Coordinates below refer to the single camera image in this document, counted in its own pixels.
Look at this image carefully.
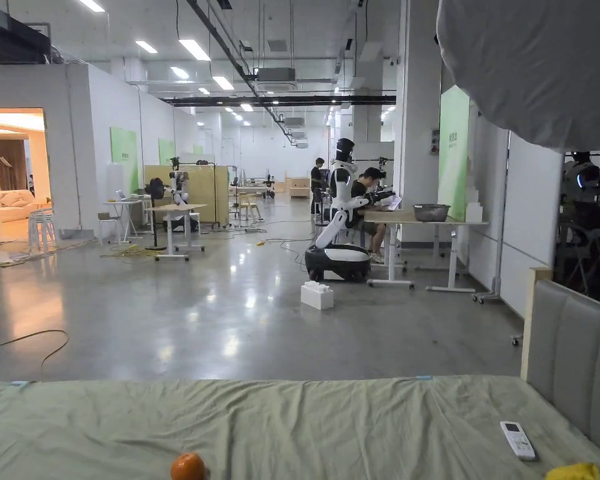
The white remote control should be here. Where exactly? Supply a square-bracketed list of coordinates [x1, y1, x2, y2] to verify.
[499, 421, 537, 462]

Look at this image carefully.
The orange fruit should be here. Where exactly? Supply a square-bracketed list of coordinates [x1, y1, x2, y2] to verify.
[169, 452, 208, 480]

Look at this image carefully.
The large grey softbox lamp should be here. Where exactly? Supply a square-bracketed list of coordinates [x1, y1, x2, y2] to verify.
[434, 0, 600, 154]

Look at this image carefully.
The black standing fan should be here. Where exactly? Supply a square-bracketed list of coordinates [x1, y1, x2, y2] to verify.
[144, 177, 168, 251]

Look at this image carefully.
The bed with pale green sheet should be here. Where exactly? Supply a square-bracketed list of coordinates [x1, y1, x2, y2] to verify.
[0, 374, 600, 480]

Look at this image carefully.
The grey padded headboard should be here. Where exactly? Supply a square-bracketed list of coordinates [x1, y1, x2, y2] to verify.
[519, 267, 600, 461]

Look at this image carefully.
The yellow cable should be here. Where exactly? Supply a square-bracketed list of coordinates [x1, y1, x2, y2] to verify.
[0, 329, 70, 382]

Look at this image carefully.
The white humanoid robot on wheels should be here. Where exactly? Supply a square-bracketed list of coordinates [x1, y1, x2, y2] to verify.
[304, 138, 372, 283]

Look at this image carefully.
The beige sofa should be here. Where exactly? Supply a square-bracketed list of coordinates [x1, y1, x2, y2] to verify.
[0, 189, 41, 224]

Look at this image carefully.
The yellow cloth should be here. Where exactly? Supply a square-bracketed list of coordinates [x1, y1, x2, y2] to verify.
[546, 462, 600, 480]

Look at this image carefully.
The small white robot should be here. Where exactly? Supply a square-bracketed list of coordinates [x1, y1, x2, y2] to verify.
[166, 169, 201, 233]

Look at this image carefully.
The stack of white stools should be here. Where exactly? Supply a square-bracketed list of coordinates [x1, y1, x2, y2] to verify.
[27, 208, 58, 253]

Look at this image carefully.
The white plastic block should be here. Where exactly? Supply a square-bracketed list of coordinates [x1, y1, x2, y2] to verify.
[300, 281, 335, 311]

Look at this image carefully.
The white desk with laptop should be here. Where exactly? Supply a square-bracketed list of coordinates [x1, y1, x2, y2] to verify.
[103, 189, 146, 244]

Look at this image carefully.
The white-legged wooden table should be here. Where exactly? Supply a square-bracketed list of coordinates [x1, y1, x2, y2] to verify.
[144, 202, 208, 262]
[362, 196, 490, 293]

